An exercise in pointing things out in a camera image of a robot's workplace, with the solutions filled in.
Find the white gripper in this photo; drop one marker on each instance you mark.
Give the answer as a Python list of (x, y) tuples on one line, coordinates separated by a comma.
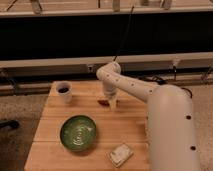
[(110, 92)]

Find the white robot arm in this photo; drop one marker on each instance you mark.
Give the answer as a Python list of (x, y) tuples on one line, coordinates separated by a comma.
[(171, 130)]

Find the green ceramic bowl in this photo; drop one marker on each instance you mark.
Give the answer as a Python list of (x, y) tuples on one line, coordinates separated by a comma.
[(78, 133)]

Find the small white packet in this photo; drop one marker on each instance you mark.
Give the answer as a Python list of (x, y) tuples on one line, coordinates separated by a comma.
[(120, 155)]

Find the white cup with dark liquid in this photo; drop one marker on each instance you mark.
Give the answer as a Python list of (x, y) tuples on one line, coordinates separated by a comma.
[(64, 90)]

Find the black object at left edge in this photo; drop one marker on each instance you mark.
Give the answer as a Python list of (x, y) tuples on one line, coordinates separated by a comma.
[(13, 124)]

